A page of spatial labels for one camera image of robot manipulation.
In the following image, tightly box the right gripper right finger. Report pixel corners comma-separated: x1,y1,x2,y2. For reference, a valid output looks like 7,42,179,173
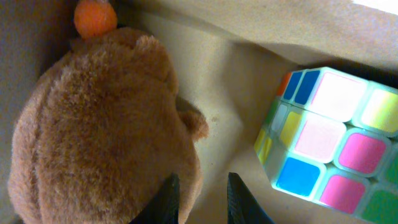
227,172,274,224

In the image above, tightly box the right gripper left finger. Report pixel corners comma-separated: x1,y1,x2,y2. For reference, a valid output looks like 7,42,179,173
129,174,180,224

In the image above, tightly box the brown plush toy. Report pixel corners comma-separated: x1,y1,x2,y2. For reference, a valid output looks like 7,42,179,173
8,1,209,223

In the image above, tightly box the pastel puzzle cube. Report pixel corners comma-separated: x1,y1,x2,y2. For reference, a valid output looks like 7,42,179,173
254,67,397,223

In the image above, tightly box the white cardboard box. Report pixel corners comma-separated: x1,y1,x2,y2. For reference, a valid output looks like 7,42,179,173
0,0,398,224

